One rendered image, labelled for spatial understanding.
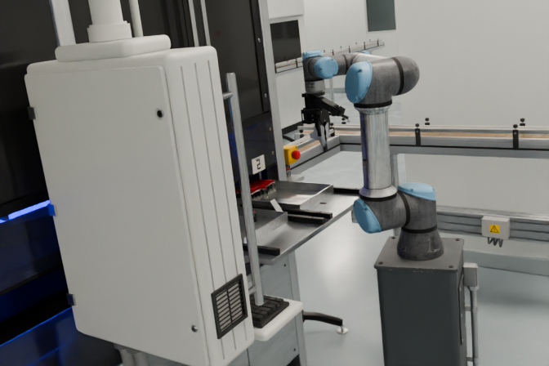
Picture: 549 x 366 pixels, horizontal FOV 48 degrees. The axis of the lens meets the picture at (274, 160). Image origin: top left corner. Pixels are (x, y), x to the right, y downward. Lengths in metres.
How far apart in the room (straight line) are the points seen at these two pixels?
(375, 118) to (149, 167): 0.76
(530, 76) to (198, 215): 2.48
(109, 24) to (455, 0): 2.44
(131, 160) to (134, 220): 0.15
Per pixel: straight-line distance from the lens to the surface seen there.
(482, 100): 3.61
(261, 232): 2.07
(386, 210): 1.92
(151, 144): 1.36
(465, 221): 3.17
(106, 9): 1.49
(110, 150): 1.46
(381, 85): 1.82
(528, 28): 3.51
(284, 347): 2.81
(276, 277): 2.66
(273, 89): 2.55
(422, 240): 2.02
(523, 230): 3.12
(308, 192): 2.50
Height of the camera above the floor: 1.61
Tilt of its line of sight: 14 degrees down
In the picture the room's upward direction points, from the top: 7 degrees counter-clockwise
